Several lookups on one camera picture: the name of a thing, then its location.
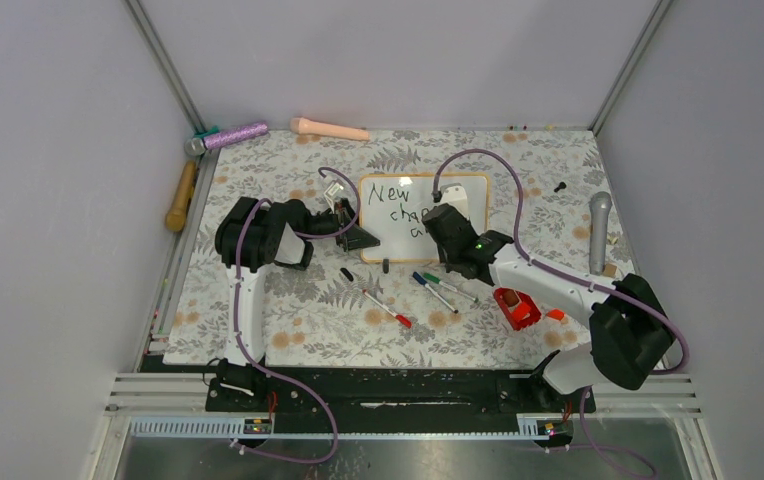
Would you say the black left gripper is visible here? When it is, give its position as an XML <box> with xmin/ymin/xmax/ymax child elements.
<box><xmin>301</xmin><ymin>198</ymin><xmax>379</xmax><ymax>251</ymax></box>

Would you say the black marker cap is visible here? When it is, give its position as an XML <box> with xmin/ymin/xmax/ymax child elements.
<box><xmin>340</xmin><ymin>268</ymin><xmax>354</xmax><ymax>282</ymax></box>

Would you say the yellow framed whiteboard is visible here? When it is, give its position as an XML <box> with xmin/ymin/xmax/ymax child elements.
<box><xmin>359</xmin><ymin>173</ymin><xmax>491</xmax><ymax>263</ymax></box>

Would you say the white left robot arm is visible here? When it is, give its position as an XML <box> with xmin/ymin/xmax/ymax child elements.
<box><xmin>214</xmin><ymin>197</ymin><xmax>381</xmax><ymax>366</ymax></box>

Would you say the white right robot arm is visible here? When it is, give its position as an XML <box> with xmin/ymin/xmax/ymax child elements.
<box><xmin>422</xmin><ymin>204</ymin><xmax>676</xmax><ymax>412</ymax></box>

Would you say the green capped marker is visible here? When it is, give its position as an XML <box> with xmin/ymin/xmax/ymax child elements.
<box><xmin>422</xmin><ymin>272</ymin><xmax>479</xmax><ymax>303</ymax></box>

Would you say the blue capped marker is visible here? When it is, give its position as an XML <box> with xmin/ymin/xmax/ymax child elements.
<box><xmin>412</xmin><ymin>272</ymin><xmax>459</xmax><ymax>314</ymax></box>

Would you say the red capped marker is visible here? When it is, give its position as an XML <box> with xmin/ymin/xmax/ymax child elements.
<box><xmin>362</xmin><ymin>290</ymin><xmax>412</xmax><ymax>329</ymax></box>

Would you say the red plastic box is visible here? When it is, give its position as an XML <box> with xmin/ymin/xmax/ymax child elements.
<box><xmin>493</xmin><ymin>288</ymin><xmax>542</xmax><ymax>331</ymax></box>

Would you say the floral patterned table mat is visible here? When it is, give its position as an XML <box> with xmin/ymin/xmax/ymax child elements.
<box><xmin>164</xmin><ymin>130</ymin><xmax>609</xmax><ymax>369</ymax></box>

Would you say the orange triangular piece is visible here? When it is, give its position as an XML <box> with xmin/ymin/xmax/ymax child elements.
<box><xmin>546</xmin><ymin>309</ymin><xmax>566</xmax><ymax>322</ymax></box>

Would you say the pink toy microphone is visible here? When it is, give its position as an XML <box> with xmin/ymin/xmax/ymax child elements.
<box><xmin>290</xmin><ymin>117</ymin><xmax>370</xmax><ymax>142</ymax></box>

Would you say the silver toy microphone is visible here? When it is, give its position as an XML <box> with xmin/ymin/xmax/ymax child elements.
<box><xmin>589</xmin><ymin>191</ymin><xmax>613</xmax><ymax>275</ymax></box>

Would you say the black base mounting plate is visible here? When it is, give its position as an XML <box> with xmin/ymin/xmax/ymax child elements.
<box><xmin>138</xmin><ymin>354</ymin><xmax>597</xmax><ymax>436</ymax></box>

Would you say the purple glitter toy microphone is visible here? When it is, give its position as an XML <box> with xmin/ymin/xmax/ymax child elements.
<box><xmin>183</xmin><ymin>122</ymin><xmax>269</xmax><ymax>157</ymax></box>

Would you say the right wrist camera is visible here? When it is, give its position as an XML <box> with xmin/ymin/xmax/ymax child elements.
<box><xmin>432</xmin><ymin>183</ymin><xmax>470</xmax><ymax>219</ymax></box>

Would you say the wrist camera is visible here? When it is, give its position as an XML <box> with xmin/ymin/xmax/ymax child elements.
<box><xmin>432</xmin><ymin>183</ymin><xmax>470</xmax><ymax>219</ymax></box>
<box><xmin>323</xmin><ymin>181</ymin><xmax>345</xmax><ymax>209</ymax></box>

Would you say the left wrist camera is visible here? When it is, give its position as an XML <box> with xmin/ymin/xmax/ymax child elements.
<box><xmin>323</xmin><ymin>181</ymin><xmax>345</xmax><ymax>209</ymax></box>

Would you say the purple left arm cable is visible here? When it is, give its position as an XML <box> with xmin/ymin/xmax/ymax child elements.
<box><xmin>232</xmin><ymin>166</ymin><xmax>362</xmax><ymax>465</ymax></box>

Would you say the white slotted cable duct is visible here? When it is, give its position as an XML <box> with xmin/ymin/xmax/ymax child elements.
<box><xmin>129</xmin><ymin>414</ymin><xmax>572</xmax><ymax>441</ymax></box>

